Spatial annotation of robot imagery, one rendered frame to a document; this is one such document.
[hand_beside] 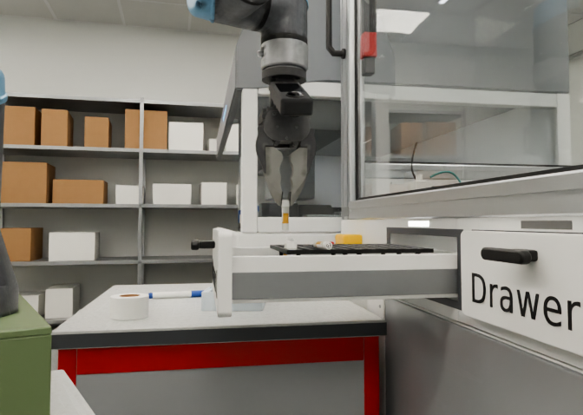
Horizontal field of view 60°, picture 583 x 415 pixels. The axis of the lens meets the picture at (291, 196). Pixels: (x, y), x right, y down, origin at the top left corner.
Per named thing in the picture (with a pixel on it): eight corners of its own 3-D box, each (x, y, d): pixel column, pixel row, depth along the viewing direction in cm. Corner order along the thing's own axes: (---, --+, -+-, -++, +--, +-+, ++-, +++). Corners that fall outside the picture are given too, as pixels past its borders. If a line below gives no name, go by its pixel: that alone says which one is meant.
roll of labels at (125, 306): (147, 312, 100) (147, 292, 100) (150, 319, 94) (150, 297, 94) (109, 314, 98) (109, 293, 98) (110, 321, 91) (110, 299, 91)
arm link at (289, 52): (312, 39, 78) (259, 36, 77) (312, 69, 78) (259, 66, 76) (302, 55, 85) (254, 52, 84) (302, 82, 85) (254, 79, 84)
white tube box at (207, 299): (200, 311, 102) (201, 292, 102) (208, 304, 110) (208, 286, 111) (262, 311, 102) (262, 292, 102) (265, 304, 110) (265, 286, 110)
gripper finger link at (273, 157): (277, 207, 83) (279, 150, 84) (282, 205, 77) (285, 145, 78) (258, 205, 82) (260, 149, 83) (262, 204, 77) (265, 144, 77)
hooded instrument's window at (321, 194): (239, 232, 161) (239, 91, 163) (218, 227, 336) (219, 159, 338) (558, 231, 181) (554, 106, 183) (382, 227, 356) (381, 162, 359)
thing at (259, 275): (231, 304, 66) (232, 256, 66) (222, 281, 91) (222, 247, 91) (510, 296, 73) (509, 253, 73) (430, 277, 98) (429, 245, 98)
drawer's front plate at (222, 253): (218, 319, 64) (218, 231, 64) (212, 288, 92) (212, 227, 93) (232, 318, 64) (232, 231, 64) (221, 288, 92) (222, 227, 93)
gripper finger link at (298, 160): (302, 206, 84) (299, 150, 84) (310, 205, 78) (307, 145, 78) (284, 207, 83) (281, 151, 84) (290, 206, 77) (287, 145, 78)
